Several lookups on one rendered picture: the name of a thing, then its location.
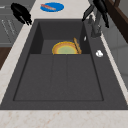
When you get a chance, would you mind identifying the blue plate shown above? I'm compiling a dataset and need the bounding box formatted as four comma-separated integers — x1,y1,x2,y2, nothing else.
40,1,65,13

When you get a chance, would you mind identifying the grey metal tap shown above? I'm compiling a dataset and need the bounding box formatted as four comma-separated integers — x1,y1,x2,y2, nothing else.
87,14,103,39

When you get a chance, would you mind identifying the brown bread stick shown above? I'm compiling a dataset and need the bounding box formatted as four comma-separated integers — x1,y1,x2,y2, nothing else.
72,37,83,55

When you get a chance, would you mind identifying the dark grey sink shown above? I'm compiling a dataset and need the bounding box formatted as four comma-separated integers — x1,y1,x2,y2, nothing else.
0,18,128,111

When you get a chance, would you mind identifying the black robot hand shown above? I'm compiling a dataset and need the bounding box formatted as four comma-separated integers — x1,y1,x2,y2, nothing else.
10,2,34,26
81,0,111,29

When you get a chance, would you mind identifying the small white round thing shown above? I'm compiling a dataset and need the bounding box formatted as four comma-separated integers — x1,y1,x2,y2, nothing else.
95,49,104,58

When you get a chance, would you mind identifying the yellow green plate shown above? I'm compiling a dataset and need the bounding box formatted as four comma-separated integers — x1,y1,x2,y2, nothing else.
51,40,80,56

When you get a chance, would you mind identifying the orange sausage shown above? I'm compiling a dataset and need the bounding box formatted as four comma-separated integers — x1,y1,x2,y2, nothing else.
41,3,58,11

